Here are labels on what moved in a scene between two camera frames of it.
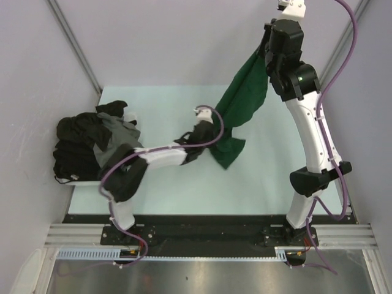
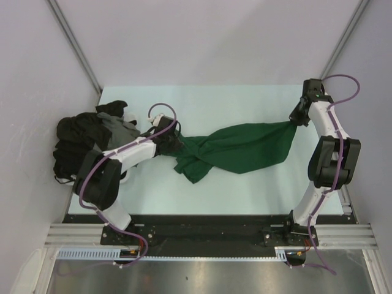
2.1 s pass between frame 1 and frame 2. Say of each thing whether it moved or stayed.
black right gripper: moved
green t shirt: moved
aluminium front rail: stayed
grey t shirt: stayed
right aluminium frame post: stayed
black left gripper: moved
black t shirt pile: stayed
